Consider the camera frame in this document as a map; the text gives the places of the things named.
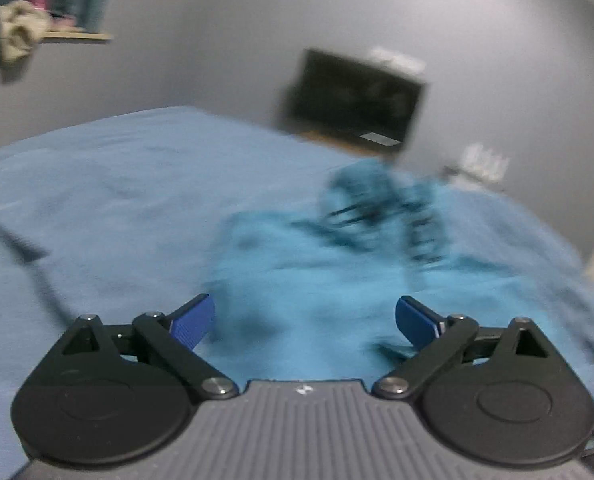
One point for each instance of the wooden shelf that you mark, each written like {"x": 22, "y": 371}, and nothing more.
{"x": 84, "y": 36}

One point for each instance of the light blue blanket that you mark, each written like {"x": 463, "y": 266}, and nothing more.
{"x": 102, "y": 185}

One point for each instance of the pink item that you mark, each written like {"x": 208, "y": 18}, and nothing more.
{"x": 41, "y": 0}

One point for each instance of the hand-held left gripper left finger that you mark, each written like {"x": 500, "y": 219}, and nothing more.
{"x": 193, "y": 321}

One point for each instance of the wooden desk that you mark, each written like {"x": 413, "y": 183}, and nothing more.
{"x": 338, "y": 141}

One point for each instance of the black television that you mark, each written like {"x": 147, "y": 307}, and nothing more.
{"x": 352, "y": 95}

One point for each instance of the beige cloth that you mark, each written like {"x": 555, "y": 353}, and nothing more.
{"x": 19, "y": 30}

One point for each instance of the teal garment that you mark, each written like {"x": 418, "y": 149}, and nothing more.
{"x": 302, "y": 285}

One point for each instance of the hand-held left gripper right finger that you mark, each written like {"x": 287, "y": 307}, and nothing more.
{"x": 415, "y": 318}

